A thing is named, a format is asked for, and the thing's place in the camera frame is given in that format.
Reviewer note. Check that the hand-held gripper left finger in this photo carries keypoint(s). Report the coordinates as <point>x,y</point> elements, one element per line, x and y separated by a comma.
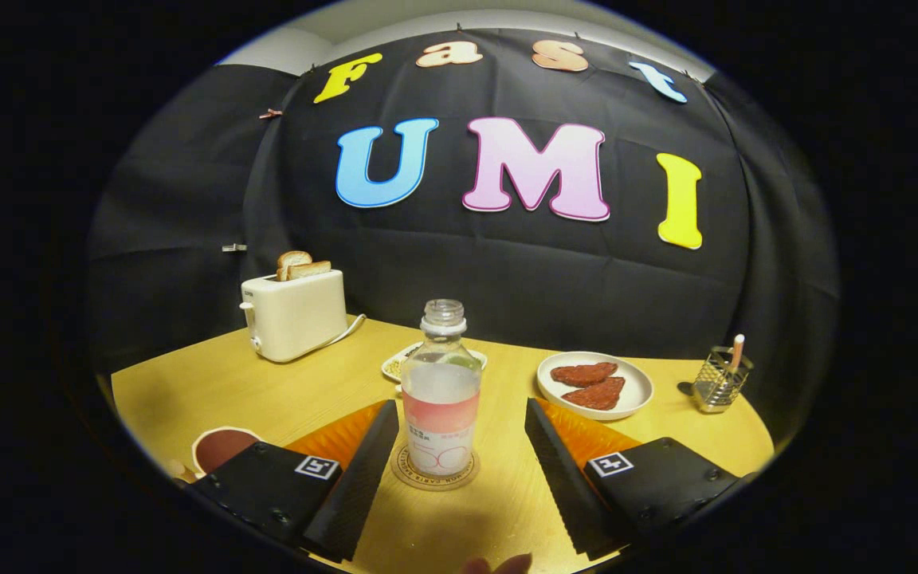
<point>355,486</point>

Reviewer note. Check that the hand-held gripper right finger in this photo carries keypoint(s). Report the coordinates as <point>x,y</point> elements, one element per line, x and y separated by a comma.
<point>559,486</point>

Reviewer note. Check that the round brown coaster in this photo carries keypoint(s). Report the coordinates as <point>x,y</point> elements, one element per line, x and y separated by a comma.
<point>433,482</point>

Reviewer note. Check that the clear juice bottle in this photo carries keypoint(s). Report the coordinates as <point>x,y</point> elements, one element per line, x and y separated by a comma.
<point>441,399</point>

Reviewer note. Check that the red meat piece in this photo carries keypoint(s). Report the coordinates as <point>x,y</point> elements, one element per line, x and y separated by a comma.
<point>596,395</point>
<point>582,373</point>

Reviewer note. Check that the white round plate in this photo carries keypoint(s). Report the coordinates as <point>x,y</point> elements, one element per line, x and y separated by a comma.
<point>634,391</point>

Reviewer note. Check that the wooden table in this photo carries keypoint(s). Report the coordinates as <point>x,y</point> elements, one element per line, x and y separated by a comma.
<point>268,399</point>

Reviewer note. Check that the white divided grain dish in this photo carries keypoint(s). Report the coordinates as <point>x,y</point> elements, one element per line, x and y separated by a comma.
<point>395,365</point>

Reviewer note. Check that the cream toaster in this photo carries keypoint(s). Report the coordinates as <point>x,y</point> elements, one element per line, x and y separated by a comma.
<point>296,315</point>

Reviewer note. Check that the metal mesh holder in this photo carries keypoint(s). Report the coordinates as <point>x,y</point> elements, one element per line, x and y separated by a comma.
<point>718,391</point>

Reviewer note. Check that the toast slice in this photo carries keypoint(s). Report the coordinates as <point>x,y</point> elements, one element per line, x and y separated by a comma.
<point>311,270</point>
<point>293,257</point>

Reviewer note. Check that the black backdrop cloth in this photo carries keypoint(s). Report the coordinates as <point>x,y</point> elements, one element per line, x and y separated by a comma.
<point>507,271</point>

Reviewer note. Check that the pale stick in holder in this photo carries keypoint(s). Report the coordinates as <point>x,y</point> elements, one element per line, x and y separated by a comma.
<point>737,351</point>

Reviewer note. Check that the silver cloth clip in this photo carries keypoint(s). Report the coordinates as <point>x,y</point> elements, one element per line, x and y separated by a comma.
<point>234,248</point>

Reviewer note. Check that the pink cloth clip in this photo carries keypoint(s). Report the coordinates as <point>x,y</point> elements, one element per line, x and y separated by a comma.
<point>271,114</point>

